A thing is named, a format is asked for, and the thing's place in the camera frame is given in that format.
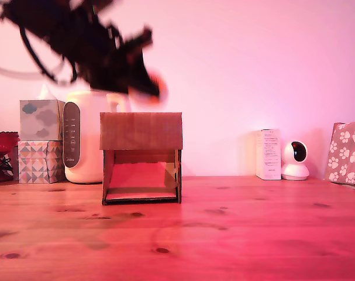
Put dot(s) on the white and orange footbag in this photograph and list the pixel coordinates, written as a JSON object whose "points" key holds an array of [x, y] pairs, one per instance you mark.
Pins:
{"points": [[164, 90]]}

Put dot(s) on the cardboard dice tower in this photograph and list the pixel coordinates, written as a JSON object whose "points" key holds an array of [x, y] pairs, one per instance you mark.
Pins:
{"points": [[140, 131]]}

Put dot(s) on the white kettle with grey panel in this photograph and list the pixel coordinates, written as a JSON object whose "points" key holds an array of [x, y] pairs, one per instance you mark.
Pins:
{"points": [[89, 146]]}

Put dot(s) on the cloud print tissue box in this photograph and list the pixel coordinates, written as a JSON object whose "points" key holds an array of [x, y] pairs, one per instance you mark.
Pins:
{"points": [[39, 120]]}

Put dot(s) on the geometric print tissue box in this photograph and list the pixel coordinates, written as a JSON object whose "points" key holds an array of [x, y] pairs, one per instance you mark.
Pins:
{"points": [[39, 162]]}

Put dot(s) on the red glass stand bowl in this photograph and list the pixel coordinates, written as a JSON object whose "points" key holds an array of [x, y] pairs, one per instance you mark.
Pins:
{"points": [[1, 143]]}

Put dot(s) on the white printed carton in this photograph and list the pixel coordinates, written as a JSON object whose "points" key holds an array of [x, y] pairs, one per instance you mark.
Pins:
{"points": [[269, 155]]}

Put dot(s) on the paw print fabric bag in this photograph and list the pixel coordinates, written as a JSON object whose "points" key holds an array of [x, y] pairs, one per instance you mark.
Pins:
{"points": [[345, 155]]}

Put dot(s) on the small white round camera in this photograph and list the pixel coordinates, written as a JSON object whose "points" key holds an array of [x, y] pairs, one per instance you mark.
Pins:
{"points": [[294, 164]]}

